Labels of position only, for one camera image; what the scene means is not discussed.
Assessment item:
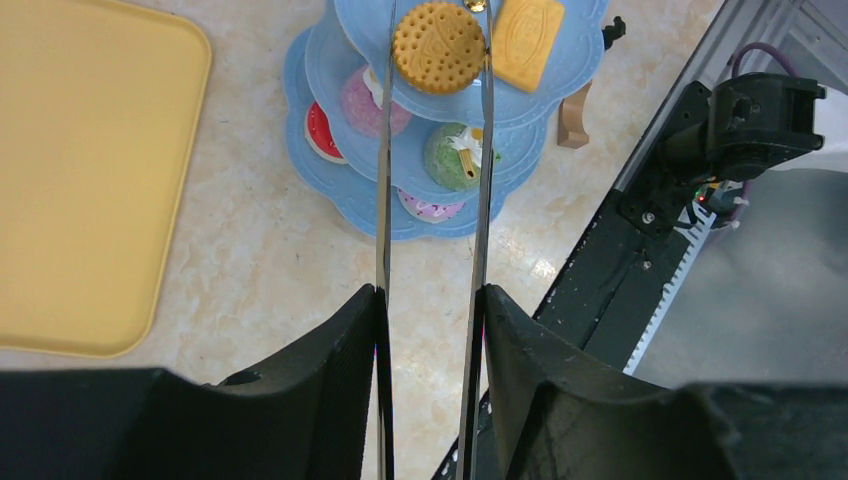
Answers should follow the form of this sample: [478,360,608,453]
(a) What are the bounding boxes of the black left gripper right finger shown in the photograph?
[457,285,847,479]

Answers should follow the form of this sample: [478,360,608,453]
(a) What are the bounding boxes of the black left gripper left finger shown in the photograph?
[1,285,385,479]

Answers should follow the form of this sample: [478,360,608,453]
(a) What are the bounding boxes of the metal food tongs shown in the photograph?
[375,6,495,479]

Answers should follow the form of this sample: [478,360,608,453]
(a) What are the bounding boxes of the purple frosted donut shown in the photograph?
[397,189,465,224]

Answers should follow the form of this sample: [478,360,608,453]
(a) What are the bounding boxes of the red frosted donut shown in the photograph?
[304,102,347,165]

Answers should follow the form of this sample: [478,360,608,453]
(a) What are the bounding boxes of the round orange biscuit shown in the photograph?
[391,2,485,95]

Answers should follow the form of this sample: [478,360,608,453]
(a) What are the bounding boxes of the square orange biscuit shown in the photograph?
[491,0,566,93]

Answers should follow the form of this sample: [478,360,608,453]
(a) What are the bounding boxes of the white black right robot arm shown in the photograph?
[658,73,847,184]

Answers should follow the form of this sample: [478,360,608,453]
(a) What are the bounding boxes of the wooden block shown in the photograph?
[557,81,592,149]

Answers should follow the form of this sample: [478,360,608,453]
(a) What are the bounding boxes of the blue three-tier cake stand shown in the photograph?
[283,1,608,241]

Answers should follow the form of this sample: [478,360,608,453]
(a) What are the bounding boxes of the yellow serving tray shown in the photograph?
[1,1,212,357]

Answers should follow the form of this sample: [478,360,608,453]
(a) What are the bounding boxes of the small black knob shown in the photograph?
[602,16,626,50]

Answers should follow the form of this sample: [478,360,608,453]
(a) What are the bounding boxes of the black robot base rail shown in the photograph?
[533,81,711,374]

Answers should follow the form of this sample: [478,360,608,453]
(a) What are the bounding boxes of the white cable duct strip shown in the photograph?
[623,201,716,375]

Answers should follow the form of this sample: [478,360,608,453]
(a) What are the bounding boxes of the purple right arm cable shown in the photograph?
[730,41,800,220]

